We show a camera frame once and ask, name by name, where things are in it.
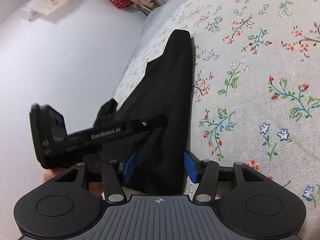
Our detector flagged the white wall unit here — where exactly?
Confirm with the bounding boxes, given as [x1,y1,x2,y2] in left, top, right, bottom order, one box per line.
[21,4,42,22]

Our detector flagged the white paper on wall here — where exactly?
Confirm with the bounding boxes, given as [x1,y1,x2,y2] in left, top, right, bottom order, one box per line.
[32,0,78,25]

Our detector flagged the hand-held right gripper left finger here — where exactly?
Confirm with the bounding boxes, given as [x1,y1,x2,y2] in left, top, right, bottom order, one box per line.
[54,152,138,204]

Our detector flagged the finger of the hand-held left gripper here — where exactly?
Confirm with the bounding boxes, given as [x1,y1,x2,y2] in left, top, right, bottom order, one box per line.
[130,114,168,141]

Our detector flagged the person's left forearm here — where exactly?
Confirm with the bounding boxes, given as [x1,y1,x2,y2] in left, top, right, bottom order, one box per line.
[43,167,103,199]

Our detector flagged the floral bed sheet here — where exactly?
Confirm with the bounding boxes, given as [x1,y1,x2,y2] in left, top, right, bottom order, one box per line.
[114,0,320,230]

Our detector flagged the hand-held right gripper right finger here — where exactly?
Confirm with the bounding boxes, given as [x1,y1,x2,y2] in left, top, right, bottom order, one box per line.
[184,151,273,204]

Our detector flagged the black pants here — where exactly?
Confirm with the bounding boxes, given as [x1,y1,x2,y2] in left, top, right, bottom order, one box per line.
[94,29,196,195]

